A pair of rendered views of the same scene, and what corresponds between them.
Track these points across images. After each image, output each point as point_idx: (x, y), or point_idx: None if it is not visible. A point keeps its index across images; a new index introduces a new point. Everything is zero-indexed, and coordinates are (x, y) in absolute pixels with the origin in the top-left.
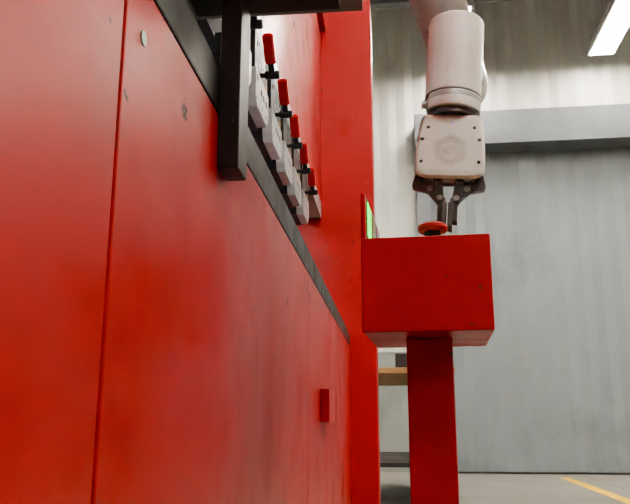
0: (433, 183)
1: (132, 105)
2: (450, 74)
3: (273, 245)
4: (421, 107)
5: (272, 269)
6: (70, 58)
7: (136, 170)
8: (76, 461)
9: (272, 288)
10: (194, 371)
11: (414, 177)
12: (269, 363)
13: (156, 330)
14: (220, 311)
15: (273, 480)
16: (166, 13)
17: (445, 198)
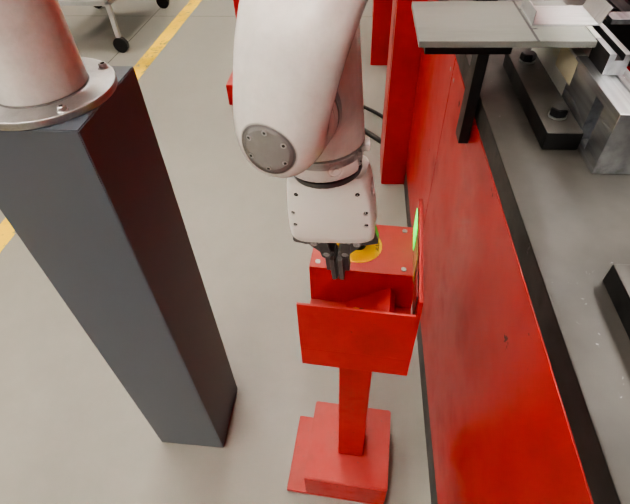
0: (351, 241)
1: (449, 98)
2: None
3: (496, 243)
4: (369, 148)
5: (490, 255)
6: (444, 87)
7: (447, 115)
8: (434, 159)
9: (487, 267)
10: (446, 189)
11: (376, 227)
12: (472, 297)
13: (443, 159)
14: (455, 191)
15: (460, 360)
16: (460, 70)
17: (340, 243)
